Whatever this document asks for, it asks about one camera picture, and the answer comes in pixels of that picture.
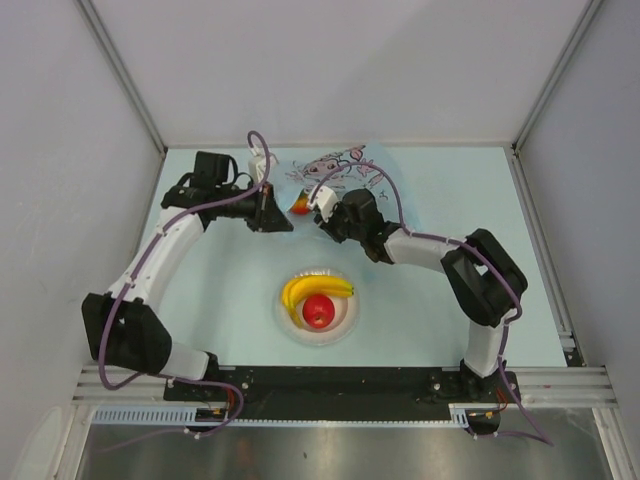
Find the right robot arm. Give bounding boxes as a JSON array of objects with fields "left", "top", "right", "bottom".
[{"left": 307, "top": 187, "right": 528, "bottom": 401}]

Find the white paper plate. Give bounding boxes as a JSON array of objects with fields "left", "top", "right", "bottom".
[{"left": 274, "top": 267, "right": 360, "bottom": 346}]

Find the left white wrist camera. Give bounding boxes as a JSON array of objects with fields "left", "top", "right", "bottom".
[{"left": 248, "top": 154, "right": 279, "bottom": 183}]

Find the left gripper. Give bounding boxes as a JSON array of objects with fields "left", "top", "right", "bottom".
[{"left": 215, "top": 179, "right": 292, "bottom": 233}]

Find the yellow fake fruit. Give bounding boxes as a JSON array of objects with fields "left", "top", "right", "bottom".
[{"left": 281, "top": 275, "right": 354, "bottom": 329}]

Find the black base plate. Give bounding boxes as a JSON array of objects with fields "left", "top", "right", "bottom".
[{"left": 163, "top": 363, "right": 522, "bottom": 421}]

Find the white slotted cable duct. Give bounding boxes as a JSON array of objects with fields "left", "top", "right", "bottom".
[{"left": 92, "top": 403, "right": 474, "bottom": 430}]

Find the aluminium frame rail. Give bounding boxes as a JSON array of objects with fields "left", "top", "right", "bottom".
[{"left": 72, "top": 365, "right": 618, "bottom": 408}]

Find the red fake apple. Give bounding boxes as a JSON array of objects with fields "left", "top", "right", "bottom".
[{"left": 302, "top": 294, "right": 335, "bottom": 330}]

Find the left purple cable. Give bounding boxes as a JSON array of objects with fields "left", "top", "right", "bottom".
[{"left": 94, "top": 130, "right": 281, "bottom": 451}]

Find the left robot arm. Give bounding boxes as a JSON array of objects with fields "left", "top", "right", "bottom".
[{"left": 81, "top": 148, "right": 293, "bottom": 400}]

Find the light blue plastic bag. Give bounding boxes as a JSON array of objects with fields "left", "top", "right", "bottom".
[{"left": 269, "top": 143, "right": 421, "bottom": 239}]

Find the orange red fake peach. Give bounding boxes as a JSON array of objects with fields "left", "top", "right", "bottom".
[{"left": 290, "top": 191, "right": 310, "bottom": 216}]

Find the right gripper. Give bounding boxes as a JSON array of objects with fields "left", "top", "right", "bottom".
[{"left": 315, "top": 198, "right": 366, "bottom": 243}]

